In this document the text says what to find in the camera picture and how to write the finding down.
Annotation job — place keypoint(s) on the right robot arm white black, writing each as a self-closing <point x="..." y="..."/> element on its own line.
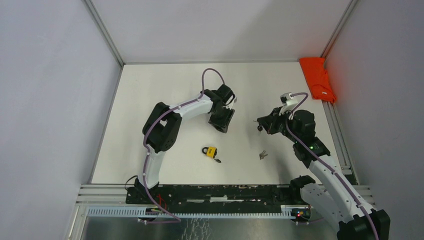
<point x="339" y="203"/>

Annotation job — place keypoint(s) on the orange folded cloth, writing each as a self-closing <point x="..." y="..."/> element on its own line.
<point x="317" y="79"/>

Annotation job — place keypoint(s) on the yellow padlock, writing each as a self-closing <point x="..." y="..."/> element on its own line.
<point x="211" y="152"/>

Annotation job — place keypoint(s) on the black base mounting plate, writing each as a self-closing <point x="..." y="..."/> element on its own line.
<point x="217" y="199"/>

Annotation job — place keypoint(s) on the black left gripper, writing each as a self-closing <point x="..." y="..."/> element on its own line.
<point x="224" y="122"/>

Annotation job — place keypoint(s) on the silver key bunch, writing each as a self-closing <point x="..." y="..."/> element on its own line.
<point x="262" y="155"/>

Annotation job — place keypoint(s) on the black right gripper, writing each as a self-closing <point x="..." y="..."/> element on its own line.
<point x="269" y="122"/>

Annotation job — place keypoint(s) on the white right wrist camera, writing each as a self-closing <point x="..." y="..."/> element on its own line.
<point x="289" y="102"/>

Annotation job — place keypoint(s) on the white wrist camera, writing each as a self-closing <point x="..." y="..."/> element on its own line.
<point x="289" y="102"/>
<point x="231" y="102"/>

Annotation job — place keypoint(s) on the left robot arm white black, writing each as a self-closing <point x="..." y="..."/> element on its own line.
<point x="163" y="125"/>

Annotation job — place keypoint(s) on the black head key bunch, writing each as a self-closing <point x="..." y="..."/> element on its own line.
<point x="259" y="126"/>

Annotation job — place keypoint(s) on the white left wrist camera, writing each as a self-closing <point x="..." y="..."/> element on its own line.
<point x="231" y="102"/>

